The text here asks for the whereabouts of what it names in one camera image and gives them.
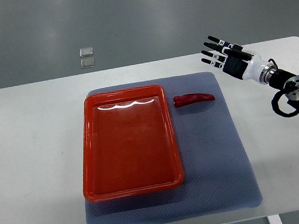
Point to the black robot finger third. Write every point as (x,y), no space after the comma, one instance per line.
(215,56)

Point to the black robot finger lowest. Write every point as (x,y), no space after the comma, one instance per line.
(213,63)

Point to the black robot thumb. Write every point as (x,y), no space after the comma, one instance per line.
(238,54)

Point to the black robot finger topmost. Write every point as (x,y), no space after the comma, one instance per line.
(219,41)

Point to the black robot finger second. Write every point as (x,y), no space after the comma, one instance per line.
(221,46)

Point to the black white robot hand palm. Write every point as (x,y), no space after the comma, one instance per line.
(244,70)

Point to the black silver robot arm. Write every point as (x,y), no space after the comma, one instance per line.
(285,103)

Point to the red pepper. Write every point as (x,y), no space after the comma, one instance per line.
(188,99)

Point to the red plastic tray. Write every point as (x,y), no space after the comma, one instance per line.
(129,144)

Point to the grey-blue textured mat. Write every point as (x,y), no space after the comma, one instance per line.
(218,174)

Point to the lower metal floor plate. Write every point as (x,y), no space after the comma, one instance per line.
(87,62)

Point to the metal floor plate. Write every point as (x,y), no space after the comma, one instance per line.
(87,62)
(87,51)

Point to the upper metal floor plate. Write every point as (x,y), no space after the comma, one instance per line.
(87,51)

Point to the white table leg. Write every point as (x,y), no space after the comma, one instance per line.
(274,219)

